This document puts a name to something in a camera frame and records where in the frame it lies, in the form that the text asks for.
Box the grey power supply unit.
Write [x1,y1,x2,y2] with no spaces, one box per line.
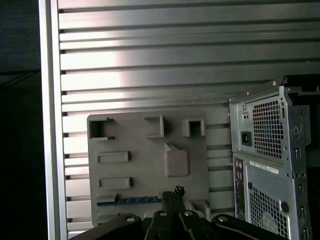
[237,98,287,161]

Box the grey parts rack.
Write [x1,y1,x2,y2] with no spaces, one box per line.
[86,109,211,226]

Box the black open PC case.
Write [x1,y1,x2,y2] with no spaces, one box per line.
[227,76,320,240]

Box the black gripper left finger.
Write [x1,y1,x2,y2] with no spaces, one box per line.
[74,190,179,240]

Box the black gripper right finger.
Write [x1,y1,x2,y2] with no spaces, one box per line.
[174,185,283,240]

